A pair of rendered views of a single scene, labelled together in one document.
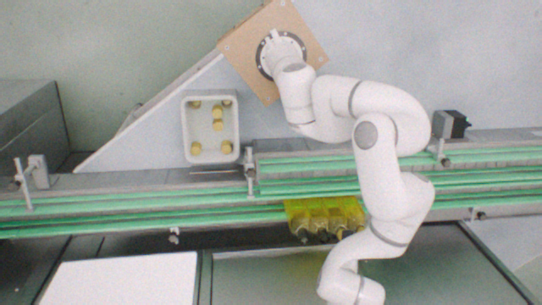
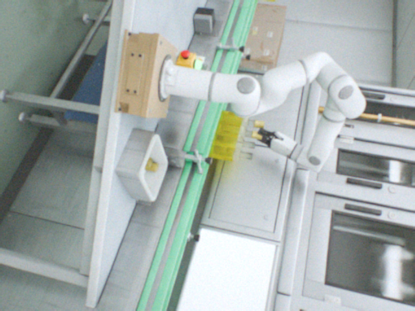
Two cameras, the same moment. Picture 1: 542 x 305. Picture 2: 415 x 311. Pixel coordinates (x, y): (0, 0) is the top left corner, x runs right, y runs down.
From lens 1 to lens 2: 1.20 m
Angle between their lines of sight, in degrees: 55
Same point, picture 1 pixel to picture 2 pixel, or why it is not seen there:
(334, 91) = (293, 81)
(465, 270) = not seen: hidden behind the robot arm
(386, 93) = (320, 61)
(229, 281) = (239, 213)
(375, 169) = (355, 101)
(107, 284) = (213, 293)
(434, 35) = not seen: outside the picture
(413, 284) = (269, 119)
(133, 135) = (107, 236)
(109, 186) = (142, 273)
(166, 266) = (209, 251)
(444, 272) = not seen: hidden behind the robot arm
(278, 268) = (238, 182)
